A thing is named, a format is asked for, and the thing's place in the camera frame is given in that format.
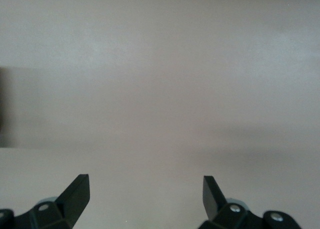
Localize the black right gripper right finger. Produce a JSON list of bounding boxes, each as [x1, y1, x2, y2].
[[198, 175, 303, 229]]

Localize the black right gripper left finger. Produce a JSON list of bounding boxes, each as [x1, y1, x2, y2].
[[0, 174, 91, 229]]

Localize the black plastic box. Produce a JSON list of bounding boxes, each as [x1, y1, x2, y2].
[[0, 66, 6, 140]]

